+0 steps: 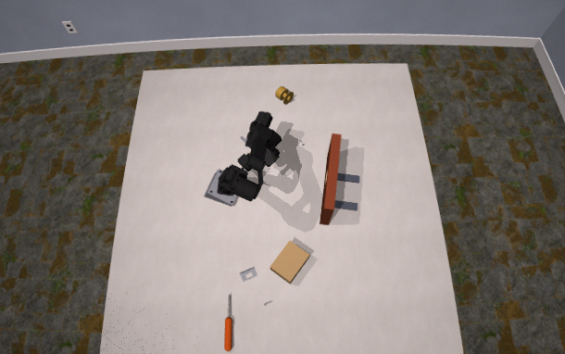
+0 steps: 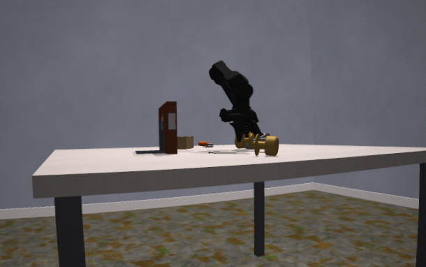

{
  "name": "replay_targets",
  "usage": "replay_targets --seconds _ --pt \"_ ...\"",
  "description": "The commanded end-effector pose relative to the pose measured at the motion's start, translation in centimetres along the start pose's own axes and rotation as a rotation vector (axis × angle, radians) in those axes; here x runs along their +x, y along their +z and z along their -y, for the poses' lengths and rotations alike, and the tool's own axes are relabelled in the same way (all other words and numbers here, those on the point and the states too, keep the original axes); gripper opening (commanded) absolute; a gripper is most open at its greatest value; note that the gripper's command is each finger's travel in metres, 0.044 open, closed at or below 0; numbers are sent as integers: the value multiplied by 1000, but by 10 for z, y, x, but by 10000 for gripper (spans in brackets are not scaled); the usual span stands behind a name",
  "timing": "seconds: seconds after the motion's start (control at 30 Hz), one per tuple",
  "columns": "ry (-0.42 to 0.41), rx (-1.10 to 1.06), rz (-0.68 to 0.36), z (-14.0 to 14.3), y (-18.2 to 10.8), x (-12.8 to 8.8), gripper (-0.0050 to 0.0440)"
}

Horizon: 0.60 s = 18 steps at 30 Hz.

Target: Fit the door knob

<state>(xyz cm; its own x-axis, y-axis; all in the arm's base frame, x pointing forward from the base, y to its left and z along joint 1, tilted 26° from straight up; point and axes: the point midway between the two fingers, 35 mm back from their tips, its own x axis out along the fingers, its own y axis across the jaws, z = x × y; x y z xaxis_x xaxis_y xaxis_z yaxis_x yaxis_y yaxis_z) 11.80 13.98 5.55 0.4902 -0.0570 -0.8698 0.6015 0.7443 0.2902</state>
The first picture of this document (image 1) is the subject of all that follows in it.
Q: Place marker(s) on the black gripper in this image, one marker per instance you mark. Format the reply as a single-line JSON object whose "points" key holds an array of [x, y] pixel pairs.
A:
{"points": [[276, 139]]}

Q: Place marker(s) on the orange-handled screwdriver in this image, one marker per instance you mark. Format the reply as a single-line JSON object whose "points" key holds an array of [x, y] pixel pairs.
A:
{"points": [[228, 330]]}

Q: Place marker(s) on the tan cardboard box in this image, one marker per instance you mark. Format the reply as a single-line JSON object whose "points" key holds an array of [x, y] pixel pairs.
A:
{"points": [[289, 262]]}

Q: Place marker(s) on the reddish-brown wooden door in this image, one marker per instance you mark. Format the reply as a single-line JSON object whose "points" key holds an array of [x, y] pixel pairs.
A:
{"points": [[330, 182]]}

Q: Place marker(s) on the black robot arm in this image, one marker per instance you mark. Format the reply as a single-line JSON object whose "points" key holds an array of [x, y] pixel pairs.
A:
{"points": [[261, 155]]}

